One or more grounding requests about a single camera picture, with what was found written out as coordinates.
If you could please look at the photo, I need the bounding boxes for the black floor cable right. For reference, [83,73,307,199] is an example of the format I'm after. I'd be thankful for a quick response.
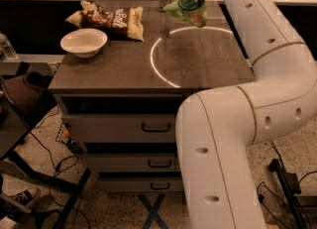
[257,140,317,229]

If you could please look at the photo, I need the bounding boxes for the black table leg frame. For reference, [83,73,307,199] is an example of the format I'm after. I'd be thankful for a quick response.
[0,151,90,229]

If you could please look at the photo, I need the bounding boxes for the white bowl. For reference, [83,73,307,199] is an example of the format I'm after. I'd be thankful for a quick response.
[60,29,108,58]

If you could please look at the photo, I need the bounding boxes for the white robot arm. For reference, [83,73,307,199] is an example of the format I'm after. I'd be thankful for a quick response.
[175,0,317,229]

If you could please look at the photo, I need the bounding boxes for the brown salt chip bag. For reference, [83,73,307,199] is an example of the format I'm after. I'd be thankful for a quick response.
[65,1,144,42]

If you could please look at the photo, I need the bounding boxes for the sneaker shoe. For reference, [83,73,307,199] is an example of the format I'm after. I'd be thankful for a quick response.
[11,187,41,205]

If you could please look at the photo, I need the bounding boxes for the black floor cable left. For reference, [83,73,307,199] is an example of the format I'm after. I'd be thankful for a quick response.
[29,105,93,229]

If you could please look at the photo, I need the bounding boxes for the black floor cable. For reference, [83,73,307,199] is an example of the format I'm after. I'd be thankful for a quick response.
[257,140,317,229]
[29,105,93,229]

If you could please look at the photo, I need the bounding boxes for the drawer black handle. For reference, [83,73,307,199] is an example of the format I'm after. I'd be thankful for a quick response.
[141,123,171,133]
[148,160,171,169]
[150,182,170,190]

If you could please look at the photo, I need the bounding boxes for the middle drawer black handle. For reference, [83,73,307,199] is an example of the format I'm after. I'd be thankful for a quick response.
[148,160,171,169]

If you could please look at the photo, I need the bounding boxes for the blue tape cross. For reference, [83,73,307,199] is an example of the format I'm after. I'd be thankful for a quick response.
[138,194,168,229]

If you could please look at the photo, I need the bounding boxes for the black stand base right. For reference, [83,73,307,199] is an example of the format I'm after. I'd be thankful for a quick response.
[268,159,317,229]

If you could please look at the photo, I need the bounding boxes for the clear plastic bottle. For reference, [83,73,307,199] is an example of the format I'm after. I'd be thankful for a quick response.
[0,33,18,60]

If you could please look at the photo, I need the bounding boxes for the top drawer black handle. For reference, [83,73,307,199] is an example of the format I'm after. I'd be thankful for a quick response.
[141,123,171,133]

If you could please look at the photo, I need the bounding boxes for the green rice chip bag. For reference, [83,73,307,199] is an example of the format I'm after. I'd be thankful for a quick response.
[163,0,207,28]

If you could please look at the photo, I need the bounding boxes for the bottom drawer black handle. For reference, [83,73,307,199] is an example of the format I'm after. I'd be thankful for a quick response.
[150,182,170,190]

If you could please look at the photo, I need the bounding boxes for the brown office chair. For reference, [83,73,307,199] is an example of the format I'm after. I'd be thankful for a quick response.
[1,61,56,127]

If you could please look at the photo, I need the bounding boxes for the grey drawer cabinet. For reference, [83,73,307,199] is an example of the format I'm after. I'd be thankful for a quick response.
[50,2,253,192]

